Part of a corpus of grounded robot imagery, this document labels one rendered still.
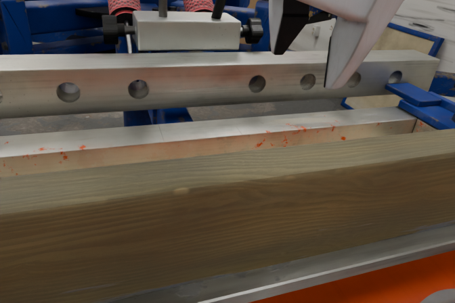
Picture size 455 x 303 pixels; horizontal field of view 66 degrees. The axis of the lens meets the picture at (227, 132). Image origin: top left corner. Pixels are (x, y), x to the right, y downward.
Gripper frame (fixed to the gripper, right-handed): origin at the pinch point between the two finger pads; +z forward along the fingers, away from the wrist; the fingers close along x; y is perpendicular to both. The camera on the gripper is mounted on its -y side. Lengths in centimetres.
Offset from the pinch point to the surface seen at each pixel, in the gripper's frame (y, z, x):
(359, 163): -2.9, 6.2, 1.7
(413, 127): -25.7, 14.4, -13.9
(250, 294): 3.4, 12.8, 3.2
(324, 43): -204, 77, -283
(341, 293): -4.1, 16.6, 2.4
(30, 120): 59, 112, -229
